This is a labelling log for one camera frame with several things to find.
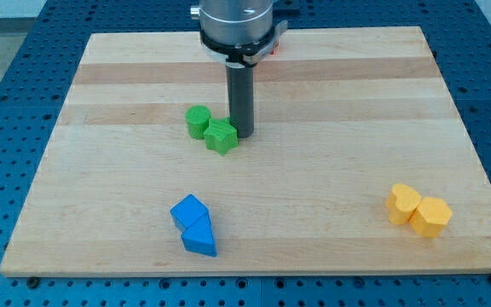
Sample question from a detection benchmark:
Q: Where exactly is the blue triangle block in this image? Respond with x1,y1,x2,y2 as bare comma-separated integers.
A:
181,214,217,257

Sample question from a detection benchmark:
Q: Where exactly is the wooden board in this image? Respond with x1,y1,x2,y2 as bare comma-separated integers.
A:
0,26,491,278

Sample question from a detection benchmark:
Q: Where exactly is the green cylinder block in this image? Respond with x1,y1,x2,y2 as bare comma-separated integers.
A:
185,105,211,140

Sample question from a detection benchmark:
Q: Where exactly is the dark grey cylindrical pointer tool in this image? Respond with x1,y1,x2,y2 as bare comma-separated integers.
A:
226,67,254,138

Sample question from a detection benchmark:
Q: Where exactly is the yellow heart block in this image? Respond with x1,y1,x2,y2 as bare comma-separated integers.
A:
385,183,422,225

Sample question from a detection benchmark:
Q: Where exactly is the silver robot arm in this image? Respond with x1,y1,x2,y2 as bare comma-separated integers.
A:
190,0,288,69

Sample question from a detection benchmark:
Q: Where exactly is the green star block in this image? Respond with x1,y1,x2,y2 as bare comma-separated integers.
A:
204,118,239,156

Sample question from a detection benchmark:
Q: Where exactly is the red block behind arm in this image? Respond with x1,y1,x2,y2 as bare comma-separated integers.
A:
270,41,279,55

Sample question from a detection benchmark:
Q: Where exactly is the yellow hexagon block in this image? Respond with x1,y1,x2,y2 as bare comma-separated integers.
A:
409,197,453,238

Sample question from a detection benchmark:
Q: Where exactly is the blue cube block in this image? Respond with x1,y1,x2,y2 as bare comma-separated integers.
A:
170,194,208,232

